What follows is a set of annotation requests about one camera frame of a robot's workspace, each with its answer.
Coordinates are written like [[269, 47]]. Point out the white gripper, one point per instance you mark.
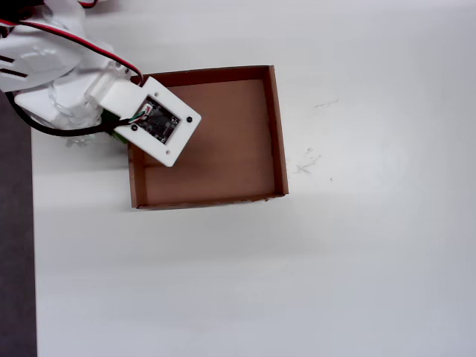
[[73, 120]]

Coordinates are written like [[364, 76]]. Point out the green cube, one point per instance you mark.
[[111, 119]]

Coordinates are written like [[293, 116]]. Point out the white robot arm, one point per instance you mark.
[[41, 56]]

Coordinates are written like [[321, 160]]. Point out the brown cardboard box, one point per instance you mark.
[[223, 148]]

